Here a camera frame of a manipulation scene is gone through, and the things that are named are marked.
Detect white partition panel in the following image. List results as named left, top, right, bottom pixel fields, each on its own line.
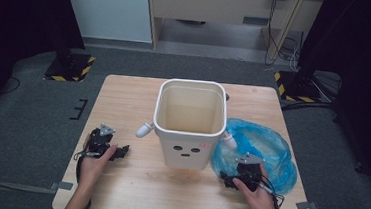
left=58, top=0, right=157, bottom=44

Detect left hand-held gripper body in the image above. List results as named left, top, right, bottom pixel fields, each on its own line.
left=83, top=122, right=120, bottom=162

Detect black hanging power cables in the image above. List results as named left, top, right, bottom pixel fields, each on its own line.
left=264, top=0, right=306, bottom=69

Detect white trash bin with face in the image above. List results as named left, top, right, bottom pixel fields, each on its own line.
left=133, top=75, right=243, bottom=174

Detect person's left hand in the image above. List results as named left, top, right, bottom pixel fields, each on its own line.
left=77, top=142, right=119, bottom=193

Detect hand-held gripper cable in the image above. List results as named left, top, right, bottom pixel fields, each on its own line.
left=69, top=149, right=97, bottom=209
left=259, top=174, right=287, bottom=209

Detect right hand-held gripper cable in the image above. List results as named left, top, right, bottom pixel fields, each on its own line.
left=259, top=174, right=287, bottom=209

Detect blue plastic trash bag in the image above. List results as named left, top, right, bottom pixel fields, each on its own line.
left=207, top=116, right=302, bottom=196

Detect left hand-held gripper cable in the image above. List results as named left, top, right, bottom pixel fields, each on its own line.
left=69, top=149, right=97, bottom=209

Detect grey tape strip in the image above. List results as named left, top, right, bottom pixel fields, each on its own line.
left=48, top=180, right=74, bottom=192
left=295, top=200, right=318, bottom=209

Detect beige wooden desk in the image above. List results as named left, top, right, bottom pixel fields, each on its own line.
left=142, top=0, right=326, bottom=64

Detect black curtain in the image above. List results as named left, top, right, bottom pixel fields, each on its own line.
left=288, top=0, right=371, bottom=200
left=0, top=0, right=89, bottom=124

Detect person's right hand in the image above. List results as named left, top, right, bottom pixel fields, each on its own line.
left=229, top=162, right=282, bottom=209

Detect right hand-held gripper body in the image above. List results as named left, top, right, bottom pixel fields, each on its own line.
left=232, top=152, right=267, bottom=194

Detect thick black floor cable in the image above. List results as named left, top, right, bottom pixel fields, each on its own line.
left=279, top=97, right=336, bottom=115

